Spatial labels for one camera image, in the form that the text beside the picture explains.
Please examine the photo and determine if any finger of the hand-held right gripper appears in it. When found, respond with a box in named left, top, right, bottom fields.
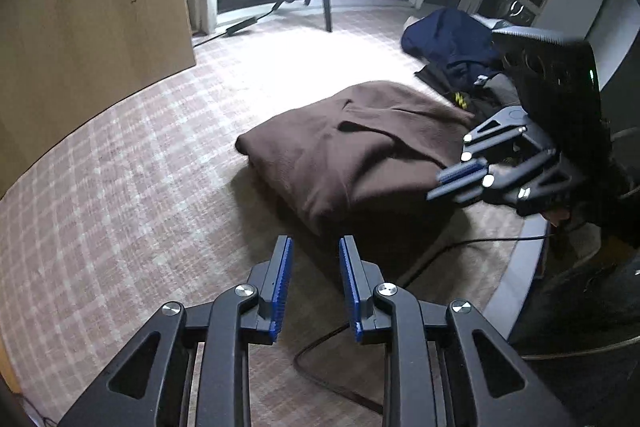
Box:
left=426, top=149, right=588, bottom=217
left=437, top=106, right=557, bottom=186

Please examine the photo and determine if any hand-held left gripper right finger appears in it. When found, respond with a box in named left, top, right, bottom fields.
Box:
left=339, top=236, right=578, bottom=427

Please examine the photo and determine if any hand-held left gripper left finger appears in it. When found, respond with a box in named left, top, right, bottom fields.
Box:
left=57, top=236, right=293, bottom=427

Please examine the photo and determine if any brown fleece garment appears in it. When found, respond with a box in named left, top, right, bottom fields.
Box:
left=235, top=80, right=477, bottom=236

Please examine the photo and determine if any black garment with yellow print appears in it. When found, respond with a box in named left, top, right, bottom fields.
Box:
left=414, top=62, right=482, bottom=114

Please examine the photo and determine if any navy blue garment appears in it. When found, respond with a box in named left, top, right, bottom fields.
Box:
left=401, top=8, right=507, bottom=84

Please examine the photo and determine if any light wooden panel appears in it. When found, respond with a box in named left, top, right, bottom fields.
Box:
left=0, top=0, right=197, bottom=198

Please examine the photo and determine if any black power adapter cable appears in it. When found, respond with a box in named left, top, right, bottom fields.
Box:
left=192, top=0, right=308, bottom=48

